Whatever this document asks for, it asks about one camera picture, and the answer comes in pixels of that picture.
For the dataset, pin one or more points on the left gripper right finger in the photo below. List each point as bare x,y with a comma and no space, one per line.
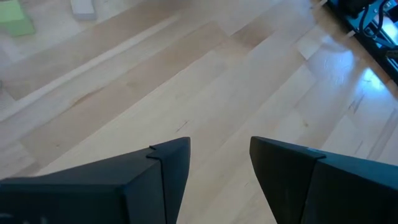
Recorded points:
326,193

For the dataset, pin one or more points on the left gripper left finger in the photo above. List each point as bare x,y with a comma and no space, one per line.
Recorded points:
93,193

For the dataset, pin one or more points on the light wooden block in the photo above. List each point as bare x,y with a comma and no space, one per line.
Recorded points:
82,9

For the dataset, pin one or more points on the green block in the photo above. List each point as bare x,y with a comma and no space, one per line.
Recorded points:
14,18

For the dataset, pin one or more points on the black aluminium frame rail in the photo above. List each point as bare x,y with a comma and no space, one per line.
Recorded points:
384,60

